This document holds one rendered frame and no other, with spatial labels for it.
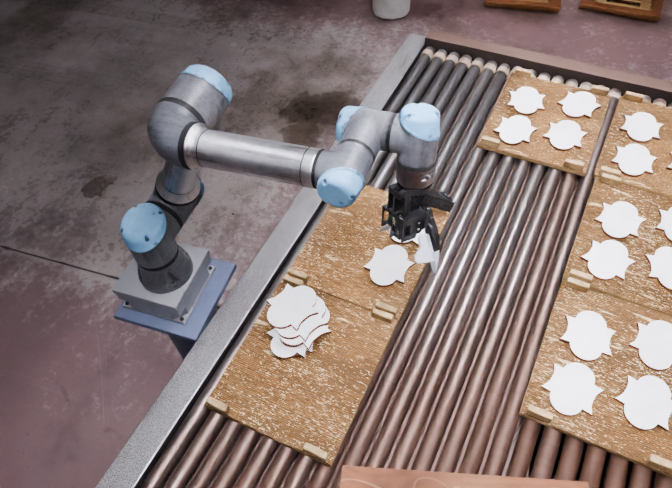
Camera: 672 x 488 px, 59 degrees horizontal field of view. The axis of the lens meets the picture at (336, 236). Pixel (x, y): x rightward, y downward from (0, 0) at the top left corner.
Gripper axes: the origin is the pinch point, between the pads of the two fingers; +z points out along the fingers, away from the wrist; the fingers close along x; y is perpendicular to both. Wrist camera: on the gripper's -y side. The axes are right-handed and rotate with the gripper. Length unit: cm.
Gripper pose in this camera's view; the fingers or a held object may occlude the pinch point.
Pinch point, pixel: (414, 253)
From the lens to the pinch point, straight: 131.5
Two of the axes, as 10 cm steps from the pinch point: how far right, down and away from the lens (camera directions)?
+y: -8.4, 3.4, -4.2
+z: 0.0, 7.8, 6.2
